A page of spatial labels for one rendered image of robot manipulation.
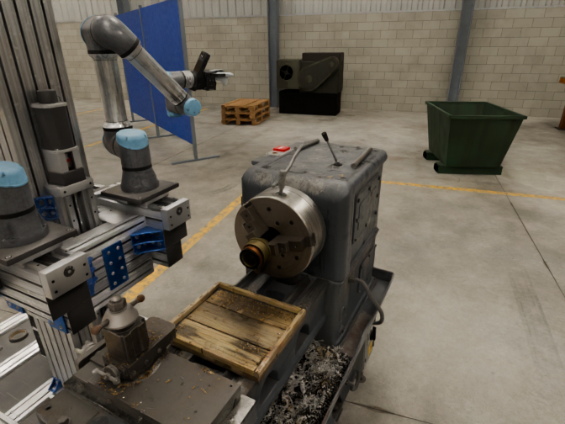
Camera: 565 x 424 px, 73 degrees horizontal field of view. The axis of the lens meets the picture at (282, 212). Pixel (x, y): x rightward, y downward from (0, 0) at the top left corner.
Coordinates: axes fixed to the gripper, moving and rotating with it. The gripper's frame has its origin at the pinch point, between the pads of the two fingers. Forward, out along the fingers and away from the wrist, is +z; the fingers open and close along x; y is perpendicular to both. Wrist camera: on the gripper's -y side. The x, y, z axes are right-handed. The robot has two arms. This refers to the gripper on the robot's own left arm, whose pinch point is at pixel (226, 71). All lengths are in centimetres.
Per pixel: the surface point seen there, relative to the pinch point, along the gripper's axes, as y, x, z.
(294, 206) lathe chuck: 25, 86, -32
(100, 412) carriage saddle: 55, 96, -103
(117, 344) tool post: 38, 94, -96
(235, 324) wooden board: 58, 91, -59
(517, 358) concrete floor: 139, 152, 102
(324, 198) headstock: 27, 86, -18
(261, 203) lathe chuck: 27, 75, -38
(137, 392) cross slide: 48, 102, -95
